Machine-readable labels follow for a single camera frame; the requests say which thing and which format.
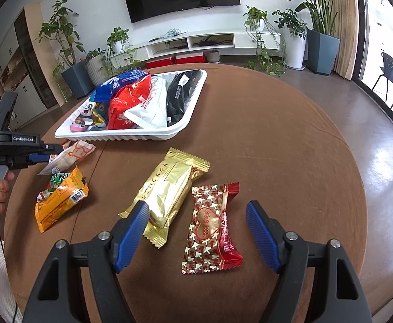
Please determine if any translucent white orange snack packet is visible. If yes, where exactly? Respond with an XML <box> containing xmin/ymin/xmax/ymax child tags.
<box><xmin>38</xmin><ymin>140</ymin><xmax>96</xmax><ymax>175</ymax></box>

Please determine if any green white snack packet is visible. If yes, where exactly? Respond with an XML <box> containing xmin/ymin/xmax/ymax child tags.
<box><xmin>36</xmin><ymin>172</ymin><xmax>69</xmax><ymax>202</ymax></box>

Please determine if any blue snack bag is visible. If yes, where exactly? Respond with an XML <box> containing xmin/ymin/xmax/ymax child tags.
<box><xmin>89</xmin><ymin>69</ymin><xmax>147</xmax><ymax>103</ymax></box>

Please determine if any red snack bag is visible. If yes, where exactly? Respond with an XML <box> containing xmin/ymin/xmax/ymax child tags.
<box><xmin>107</xmin><ymin>74</ymin><xmax>151</xmax><ymax>130</ymax></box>

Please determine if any gold snack packet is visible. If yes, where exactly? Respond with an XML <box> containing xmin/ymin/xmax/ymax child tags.
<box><xmin>119</xmin><ymin>147</ymin><xmax>210</xmax><ymax>249</ymax></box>

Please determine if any red star heart snack packet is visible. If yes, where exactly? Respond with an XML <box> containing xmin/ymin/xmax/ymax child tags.
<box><xmin>181</xmin><ymin>182</ymin><xmax>243</xmax><ymax>275</ymax></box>

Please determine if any white red snack packet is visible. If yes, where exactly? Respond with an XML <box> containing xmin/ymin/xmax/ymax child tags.
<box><xmin>124</xmin><ymin>75</ymin><xmax>167</xmax><ymax>130</ymax></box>

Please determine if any black snack packet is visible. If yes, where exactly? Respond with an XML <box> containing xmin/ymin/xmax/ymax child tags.
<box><xmin>166</xmin><ymin>69</ymin><xmax>201</xmax><ymax>127</ymax></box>

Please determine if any pink cartoon snack packet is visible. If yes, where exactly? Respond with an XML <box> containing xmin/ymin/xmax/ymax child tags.
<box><xmin>70</xmin><ymin>122</ymin><xmax>91</xmax><ymax>133</ymax></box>

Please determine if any tall plant blue pot left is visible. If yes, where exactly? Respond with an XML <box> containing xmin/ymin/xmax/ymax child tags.
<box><xmin>38</xmin><ymin>0</ymin><xmax>94</xmax><ymax>99</ymax></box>

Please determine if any tall plant blue pot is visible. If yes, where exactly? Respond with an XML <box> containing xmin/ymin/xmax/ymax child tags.
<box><xmin>38</xmin><ymin>0</ymin><xmax>94</xmax><ymax>99</ymax></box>
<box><xmin>287</xmin><ymin>0</ymin><xmax>340</xmax><ymax>76</ymax></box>

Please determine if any wooden storage cabinet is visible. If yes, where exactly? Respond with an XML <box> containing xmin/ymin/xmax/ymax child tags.
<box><xmin>0</xmin><ymin>2</ymin><xmax>66</xmax><ymax>129</ymax></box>

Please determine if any plant in ribbed white pot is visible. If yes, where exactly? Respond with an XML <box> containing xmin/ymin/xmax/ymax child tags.
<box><xmin>85</xmin><ymin>47</ymin><xmax>109</xmax><ymax>86</ymax></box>

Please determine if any white plastic tray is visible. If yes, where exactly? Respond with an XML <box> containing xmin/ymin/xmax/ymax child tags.
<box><xmin>55</xmin><ymin>69</ymin><xmax>207</xmax><ymax>141</ymax></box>

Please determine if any trailing plant on cabinet left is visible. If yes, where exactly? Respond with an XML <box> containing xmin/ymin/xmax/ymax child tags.
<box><xmin>102</xmin><ymin>27</ymin><xmax>139</xmax><ymax>77</ymax></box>

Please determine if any trailing plant on cabinet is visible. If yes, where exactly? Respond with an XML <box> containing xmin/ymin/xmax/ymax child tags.
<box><xmin>102</xmin><ymin>27</ymin><xmax>139</xmax><ymax>77</ymax></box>
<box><xmin>243</xmin><ymin>5</ymin><xmax>286</xmax><ymax>77</ymax></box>

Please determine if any red storage box left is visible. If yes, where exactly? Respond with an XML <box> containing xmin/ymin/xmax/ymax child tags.
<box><xmin>145</xmin><ymin>56</ymin><xmax>175</xmax><ymax>69</ymax></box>

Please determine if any red storage box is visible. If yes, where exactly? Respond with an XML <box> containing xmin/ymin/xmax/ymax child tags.
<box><xmin>175</xmin><ymin>52</ymin><xmax>206</xmax><ymax>64</ymax></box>
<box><xmin>145</xmin><ymin>56</ymin><xmax>175</xmax><ymax>69</ymax></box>

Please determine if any red storage box right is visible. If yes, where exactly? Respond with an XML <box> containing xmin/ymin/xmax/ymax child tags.
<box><xmin>175</xmin><ymin>52</ymin><xmax>206</xmax><ymax>64</ymax></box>

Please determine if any brown round table cloth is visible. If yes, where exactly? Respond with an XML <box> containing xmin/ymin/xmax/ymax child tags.
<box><xmin>4</xmin><ymin>64</ymin><xmax>367</xmax><ymax>322</ymax></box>

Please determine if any white tv cabinet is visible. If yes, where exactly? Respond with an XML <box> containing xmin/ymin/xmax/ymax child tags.
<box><xmin>122</xmin><ymin>28</ymin><xmax>283</xmax><ymax>63</ymax></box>

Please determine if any small white pot under cabinet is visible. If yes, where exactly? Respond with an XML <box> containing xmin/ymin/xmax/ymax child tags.
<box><xmin>204</xmin><ymin>50</ymin><xmax>221</xmax><ymax>64</ymax></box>

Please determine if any trailing plant on cabinet right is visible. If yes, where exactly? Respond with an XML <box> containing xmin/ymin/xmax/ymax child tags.
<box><xmin>243</xmin><ymin>5</ymin><xmax>286</xmax><ymax>77</ymax></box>

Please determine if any tall plant blue pot right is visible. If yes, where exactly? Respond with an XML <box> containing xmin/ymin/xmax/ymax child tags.
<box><xmin>287</xmin><ymin>0</ymin><xmax>340</xmax><ymax>76</ymax></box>

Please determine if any plant in white tall pot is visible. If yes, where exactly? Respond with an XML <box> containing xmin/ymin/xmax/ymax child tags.
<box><xmin>272</xmin><ymin>9</ymin><xmax>307</xmax><ymax>71</ymax></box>

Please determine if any beige curtain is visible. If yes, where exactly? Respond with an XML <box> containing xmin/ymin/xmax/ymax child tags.
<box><xmin>332</xmin><ymin>0</ymin><xmax>359</xmax><ymax>80</ymax></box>

